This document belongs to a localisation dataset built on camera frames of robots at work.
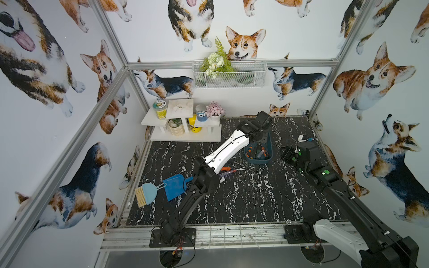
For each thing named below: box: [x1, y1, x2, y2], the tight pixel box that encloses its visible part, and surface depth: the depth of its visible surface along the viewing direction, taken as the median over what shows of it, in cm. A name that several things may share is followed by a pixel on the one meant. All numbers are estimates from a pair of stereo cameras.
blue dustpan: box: [162, 174, 194, 203], surface depth 91 cm
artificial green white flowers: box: [199, 36, 236, 80], surface depth 82 cm
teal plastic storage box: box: [244, 131, 274, 165], surface depth 102 cm
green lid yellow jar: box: [153, 99, 168, 121], surface depth 97 cm
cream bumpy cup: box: [167, 117, 185, 137], surface depth 109 cm
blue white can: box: [195, 103, 208, 123], surface depth 97 cm
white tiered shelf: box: [140, 98, 223, 143], surface depth 104 cm
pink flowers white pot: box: [205, 101, 226, 123], surface depth 94 cm
